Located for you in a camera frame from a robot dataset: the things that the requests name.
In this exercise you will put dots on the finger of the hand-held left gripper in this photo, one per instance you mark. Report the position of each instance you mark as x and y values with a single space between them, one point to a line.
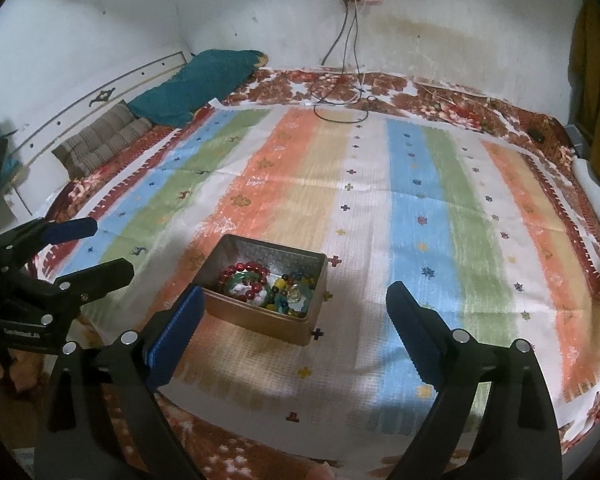
70 230
100 272

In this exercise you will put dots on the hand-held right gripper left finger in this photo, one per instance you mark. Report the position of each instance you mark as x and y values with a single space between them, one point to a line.
175 340

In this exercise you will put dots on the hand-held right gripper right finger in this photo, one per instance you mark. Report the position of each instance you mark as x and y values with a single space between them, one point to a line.
415 330

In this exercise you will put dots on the gold tin box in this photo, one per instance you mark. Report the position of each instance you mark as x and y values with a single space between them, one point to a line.
260 322

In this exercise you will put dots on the green bangle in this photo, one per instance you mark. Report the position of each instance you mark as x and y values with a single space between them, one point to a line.
240 275

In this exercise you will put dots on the brown striped pillow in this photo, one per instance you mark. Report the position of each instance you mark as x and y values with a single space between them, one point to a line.
95 135
120 142

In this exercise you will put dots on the white wooden headboard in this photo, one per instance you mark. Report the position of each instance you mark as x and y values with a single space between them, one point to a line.
55 110

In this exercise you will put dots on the striped printed cloth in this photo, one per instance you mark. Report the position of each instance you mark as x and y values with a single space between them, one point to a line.
430 185

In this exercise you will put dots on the teal quilted cushion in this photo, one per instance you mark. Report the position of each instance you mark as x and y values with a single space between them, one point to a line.
195 85

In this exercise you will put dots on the small black object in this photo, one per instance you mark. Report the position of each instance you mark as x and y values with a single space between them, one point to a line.
535 135

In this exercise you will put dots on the yellow hanging cloth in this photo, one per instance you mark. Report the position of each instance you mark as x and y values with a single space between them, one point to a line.
595 60

